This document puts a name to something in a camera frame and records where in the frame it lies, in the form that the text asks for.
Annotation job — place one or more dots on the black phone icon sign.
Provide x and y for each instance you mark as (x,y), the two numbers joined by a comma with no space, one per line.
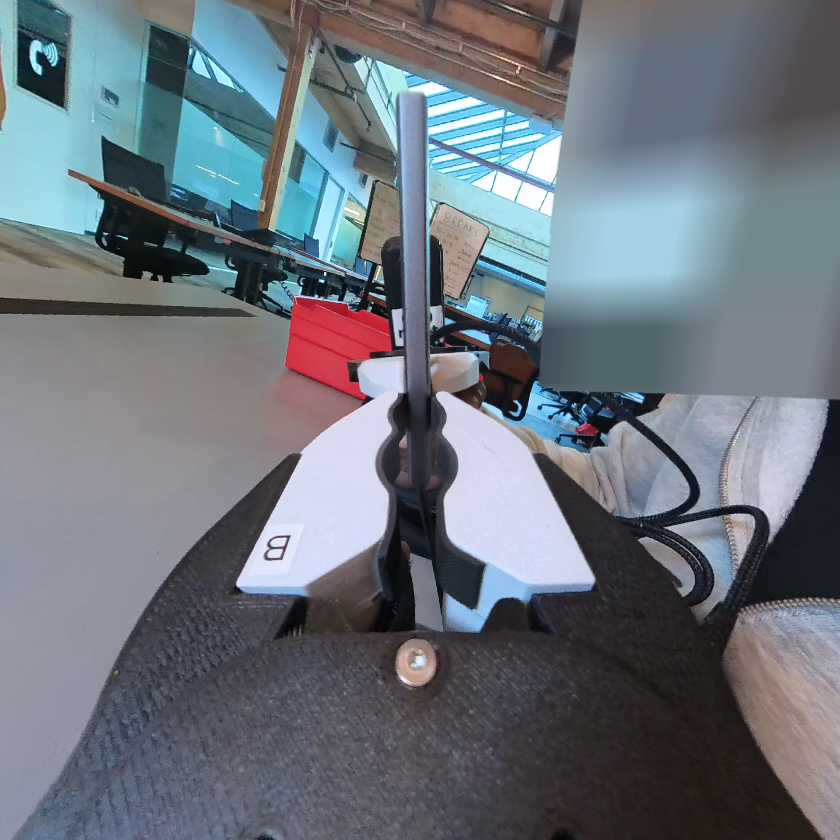
(43,56)

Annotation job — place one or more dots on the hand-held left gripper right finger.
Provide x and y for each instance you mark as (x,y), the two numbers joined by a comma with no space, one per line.
(512,512)

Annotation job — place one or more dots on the long wooden desk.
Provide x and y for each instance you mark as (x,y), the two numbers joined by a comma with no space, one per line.
(197,220)

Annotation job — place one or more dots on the person's black shirt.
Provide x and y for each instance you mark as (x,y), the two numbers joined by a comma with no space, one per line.
(810,512)

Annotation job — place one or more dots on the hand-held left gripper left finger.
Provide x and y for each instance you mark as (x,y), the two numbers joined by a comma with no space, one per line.
(328,499)

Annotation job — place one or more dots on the wooden post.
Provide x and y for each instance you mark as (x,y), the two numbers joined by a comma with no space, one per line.
(289,131)

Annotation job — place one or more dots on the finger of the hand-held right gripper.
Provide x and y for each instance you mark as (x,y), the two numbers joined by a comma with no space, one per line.
(456,371)
(384,377)

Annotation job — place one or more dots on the handwritten whiteboard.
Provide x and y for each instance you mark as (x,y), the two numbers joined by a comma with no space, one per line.
(379,223)
(463,249)

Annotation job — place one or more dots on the grey usb hub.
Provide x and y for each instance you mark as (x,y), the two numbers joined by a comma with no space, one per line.
(413,262)

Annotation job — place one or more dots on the person's right hand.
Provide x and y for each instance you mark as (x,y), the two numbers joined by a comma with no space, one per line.
(476,394)

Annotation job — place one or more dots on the person in grey hoodie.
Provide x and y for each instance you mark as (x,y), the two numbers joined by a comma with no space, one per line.
(781,709)

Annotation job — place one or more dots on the black office chair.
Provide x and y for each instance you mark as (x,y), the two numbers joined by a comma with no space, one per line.
(131,170)

